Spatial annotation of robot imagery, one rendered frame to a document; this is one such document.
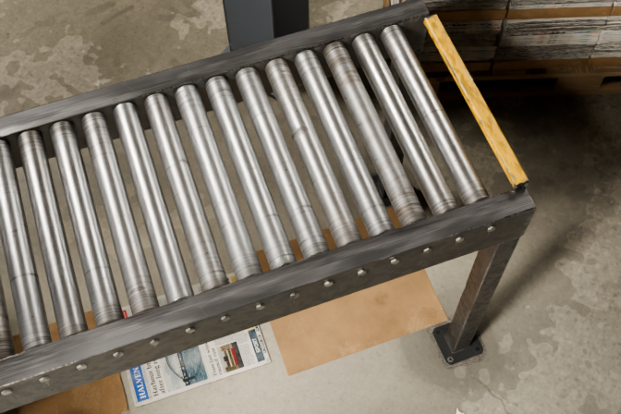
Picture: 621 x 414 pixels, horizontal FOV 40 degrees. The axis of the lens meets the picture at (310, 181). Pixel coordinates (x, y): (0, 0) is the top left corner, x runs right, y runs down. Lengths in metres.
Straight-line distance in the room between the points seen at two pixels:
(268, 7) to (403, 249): 1.08
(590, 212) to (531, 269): 0.27
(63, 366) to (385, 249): 0.60
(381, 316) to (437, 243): 0.80
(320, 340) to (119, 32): 1.26
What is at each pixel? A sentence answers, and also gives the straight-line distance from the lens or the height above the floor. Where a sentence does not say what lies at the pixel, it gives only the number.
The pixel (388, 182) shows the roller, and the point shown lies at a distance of 1.62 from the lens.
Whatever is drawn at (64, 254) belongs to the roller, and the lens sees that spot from 1.62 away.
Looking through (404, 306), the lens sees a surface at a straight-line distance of 2.37.
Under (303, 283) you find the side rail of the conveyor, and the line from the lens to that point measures 1.52.
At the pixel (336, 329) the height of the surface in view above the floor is 0.00.
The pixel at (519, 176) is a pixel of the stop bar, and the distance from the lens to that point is 1.63.
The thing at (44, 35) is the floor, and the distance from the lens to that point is 2.99.
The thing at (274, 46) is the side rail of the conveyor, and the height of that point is 0.80.
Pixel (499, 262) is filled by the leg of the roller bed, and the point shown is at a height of 0.57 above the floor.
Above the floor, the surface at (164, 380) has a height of 0.01.
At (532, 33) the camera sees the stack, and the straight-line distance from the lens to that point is 2.53.
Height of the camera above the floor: 2.20
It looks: 60 degrees down
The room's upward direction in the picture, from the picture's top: 1 degrees counter-clockwise
